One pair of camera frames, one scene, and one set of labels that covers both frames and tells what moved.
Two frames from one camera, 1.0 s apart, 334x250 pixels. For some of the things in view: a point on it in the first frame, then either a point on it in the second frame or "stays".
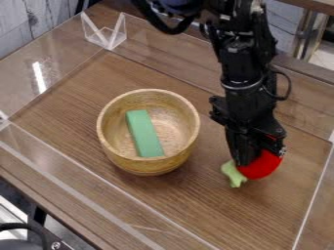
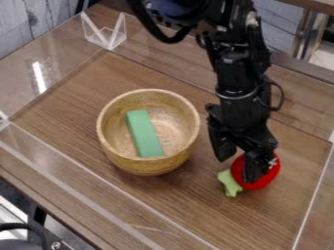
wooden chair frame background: [315, 16] stays
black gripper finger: [248, 145] → [222, 144]
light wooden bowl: [176, 121] stays
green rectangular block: [146, 141] stays
